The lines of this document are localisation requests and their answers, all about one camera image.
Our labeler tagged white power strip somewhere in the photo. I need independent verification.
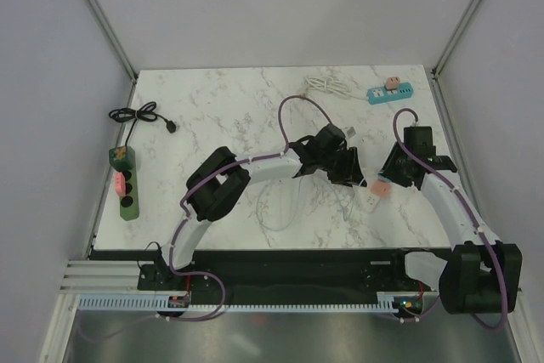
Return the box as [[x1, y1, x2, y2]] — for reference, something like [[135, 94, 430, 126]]
[[358, 189, 381, 213]]

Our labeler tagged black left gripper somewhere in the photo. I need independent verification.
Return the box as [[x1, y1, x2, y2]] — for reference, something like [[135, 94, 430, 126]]
[[319, 146, 364, 188]]

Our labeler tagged white slotted cable duct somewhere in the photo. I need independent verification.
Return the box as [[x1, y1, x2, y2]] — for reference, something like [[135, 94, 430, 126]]
[[78, 289, 423, 313]]

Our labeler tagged orange pink plug adapter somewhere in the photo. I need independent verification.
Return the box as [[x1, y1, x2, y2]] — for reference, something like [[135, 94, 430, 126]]
[[371, 179, 391, 198]]

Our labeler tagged green power strip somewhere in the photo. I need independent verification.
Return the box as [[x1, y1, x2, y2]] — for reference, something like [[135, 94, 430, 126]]
[[108, 145, 139, 221]]

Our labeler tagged black power cord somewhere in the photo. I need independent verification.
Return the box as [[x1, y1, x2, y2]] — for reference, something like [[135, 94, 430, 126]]
[[108, 101, 179, 148]]

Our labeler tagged teal power strip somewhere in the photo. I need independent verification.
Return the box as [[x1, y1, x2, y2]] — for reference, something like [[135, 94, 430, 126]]
[[366, 82, 414, 105]]

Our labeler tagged white coiled power cord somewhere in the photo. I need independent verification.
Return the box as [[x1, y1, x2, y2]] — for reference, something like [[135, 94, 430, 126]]
[[298, 75, 369, 101]]

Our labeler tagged beige brown plug adapter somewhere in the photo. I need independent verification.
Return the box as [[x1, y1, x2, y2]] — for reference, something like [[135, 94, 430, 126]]
[[384, 77, 400, 90]]

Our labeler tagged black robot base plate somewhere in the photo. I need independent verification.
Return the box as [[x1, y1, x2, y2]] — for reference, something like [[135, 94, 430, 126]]
[[138, 249, 429, 303]]

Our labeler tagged light blue thin cable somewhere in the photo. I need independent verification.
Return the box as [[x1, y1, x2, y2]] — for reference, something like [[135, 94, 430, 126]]
[[254, 175, 362, 232]]

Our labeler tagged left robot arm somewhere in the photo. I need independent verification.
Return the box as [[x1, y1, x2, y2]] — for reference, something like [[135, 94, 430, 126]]
[[156, 123, 367, 289]]

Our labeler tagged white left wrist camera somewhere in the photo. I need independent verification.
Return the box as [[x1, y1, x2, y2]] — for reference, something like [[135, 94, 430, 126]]
[[343, 127, 356, 139]]

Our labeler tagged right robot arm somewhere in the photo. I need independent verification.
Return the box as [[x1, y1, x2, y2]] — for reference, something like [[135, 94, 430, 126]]
[[380, 126, 522, 315]]

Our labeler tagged pink plug in green strip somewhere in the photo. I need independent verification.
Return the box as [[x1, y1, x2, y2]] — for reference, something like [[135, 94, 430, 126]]
[[114, 172, 126, 198]]

